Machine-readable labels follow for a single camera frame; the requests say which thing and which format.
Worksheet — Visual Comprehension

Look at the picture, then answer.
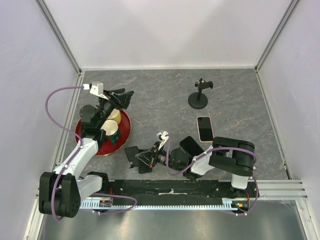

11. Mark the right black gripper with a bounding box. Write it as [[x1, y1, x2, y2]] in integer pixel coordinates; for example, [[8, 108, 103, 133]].
[[136, 141, 182, 172]]

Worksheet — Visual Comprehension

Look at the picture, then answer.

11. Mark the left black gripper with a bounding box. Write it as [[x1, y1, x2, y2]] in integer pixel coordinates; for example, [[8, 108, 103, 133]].
[[96, 88, 134, 129]]

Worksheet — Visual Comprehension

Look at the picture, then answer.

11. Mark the black folding phone stand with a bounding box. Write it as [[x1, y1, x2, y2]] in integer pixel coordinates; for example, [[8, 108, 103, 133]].
[[124, 146, 143, 168]]

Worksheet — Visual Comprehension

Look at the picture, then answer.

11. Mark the pink-case smartphone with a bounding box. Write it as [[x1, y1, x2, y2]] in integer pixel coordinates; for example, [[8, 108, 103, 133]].
[[196, 116, 214, 143]]

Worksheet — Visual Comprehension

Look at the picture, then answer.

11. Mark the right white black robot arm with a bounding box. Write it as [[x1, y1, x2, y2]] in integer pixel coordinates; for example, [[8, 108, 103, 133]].
[[133, 132, 258, 197]]

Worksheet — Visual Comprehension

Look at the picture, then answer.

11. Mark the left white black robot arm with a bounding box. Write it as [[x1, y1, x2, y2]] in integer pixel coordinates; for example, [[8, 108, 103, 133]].
[[38, 82, 134, 221]]

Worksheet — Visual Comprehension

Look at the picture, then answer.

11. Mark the black round-base phone holder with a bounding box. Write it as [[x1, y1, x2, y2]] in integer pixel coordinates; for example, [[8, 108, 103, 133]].
[[188, 78, 214, 110]]

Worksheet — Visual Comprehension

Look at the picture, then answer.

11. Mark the yellow cup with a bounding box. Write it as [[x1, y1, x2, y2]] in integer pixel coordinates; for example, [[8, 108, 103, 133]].
[[108, 109, 122, 125]]

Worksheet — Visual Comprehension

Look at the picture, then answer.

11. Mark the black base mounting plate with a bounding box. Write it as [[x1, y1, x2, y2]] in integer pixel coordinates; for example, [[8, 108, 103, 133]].
[[98, 179, 257, 199]]

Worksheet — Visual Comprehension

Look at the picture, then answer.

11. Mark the red round tray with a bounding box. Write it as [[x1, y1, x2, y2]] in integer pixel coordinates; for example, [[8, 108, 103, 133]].
[[75, 110, 132, 158]]

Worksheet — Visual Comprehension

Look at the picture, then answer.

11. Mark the cream paper cup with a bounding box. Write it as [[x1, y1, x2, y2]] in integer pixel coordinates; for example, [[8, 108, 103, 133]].
[[101, 119, 119, 136]]

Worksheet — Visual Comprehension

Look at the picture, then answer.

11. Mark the green mug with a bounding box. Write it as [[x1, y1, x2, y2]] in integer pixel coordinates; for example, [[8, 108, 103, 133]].
[[107, 131, 121, 146]]

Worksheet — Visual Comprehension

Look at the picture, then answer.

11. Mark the black smartphone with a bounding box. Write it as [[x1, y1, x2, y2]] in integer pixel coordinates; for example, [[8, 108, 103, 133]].
[[179, 136, 204, 158]]

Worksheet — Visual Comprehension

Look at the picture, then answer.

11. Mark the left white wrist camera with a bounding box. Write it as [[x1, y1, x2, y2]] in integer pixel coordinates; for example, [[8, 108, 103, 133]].
[[82, 81, 104, 97]]

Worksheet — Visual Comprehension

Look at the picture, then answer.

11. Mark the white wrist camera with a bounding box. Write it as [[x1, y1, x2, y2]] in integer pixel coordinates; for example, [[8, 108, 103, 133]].
[[82, 81, 104, 97], [157, 130, 169, 144]]

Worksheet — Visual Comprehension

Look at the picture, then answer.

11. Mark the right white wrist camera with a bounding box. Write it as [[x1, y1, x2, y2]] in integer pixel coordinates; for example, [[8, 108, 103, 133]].
[[157, 130, 169, 144]]

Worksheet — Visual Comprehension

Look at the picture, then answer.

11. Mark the slotted cable duct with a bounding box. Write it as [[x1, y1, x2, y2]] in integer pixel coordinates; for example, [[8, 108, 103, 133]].
[[79, 198, 249, 211]]

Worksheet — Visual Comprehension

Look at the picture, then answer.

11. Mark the left aluminium frame post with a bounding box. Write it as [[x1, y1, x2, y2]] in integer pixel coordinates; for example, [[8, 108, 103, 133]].
[[34, 0, 83, 73]]

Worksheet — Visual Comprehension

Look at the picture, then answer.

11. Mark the aluminium frame post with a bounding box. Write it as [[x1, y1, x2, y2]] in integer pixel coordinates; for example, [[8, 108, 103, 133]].
[[34, 0, 83, 73], [254, 0, 301, 73]]

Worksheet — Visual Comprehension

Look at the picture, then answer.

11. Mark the front aluminium rail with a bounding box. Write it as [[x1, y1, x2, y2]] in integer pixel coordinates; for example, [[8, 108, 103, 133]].
[[39, 180, 306, 205]]

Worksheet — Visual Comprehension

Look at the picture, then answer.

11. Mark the right aluminium frame post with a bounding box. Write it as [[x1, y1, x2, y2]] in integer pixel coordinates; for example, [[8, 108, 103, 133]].
[[254, 0, 301, 73]]

